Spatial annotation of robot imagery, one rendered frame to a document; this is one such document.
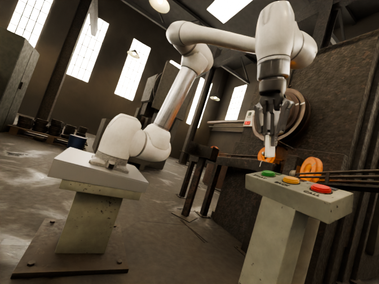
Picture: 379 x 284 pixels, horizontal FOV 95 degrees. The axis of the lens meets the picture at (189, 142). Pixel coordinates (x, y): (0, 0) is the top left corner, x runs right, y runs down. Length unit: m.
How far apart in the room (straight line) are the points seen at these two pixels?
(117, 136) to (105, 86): 10.33
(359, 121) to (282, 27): 1.08
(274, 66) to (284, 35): 0.08
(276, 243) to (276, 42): 0.53
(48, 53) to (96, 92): 2.60
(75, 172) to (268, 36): 0.81
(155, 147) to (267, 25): 0.73
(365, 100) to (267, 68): 1.12
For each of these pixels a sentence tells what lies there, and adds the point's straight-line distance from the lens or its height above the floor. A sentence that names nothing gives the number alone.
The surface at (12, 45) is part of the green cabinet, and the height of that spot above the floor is 1.31.
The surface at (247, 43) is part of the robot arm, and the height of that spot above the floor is 1.08.
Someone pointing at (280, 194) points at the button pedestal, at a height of 0.56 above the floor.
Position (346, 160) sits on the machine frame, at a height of 0.84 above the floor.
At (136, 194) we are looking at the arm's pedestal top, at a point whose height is 0.34.
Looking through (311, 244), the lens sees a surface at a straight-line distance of 0.73.
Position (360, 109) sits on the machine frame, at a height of 1.19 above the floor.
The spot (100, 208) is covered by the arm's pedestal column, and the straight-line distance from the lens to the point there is 0.94.
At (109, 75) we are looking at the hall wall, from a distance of 11.34.
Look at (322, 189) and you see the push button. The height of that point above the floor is 0.60.
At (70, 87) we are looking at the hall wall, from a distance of 11.21.
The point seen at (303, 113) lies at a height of 1.11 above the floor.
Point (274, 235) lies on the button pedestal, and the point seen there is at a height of 0.45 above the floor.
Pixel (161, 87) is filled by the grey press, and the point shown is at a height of 1.72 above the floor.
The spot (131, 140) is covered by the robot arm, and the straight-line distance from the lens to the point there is 0.91.
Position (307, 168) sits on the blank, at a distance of 1.23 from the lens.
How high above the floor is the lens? 0.59
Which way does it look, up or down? 4 degrees up
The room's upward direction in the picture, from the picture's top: 18 degrees clockwise
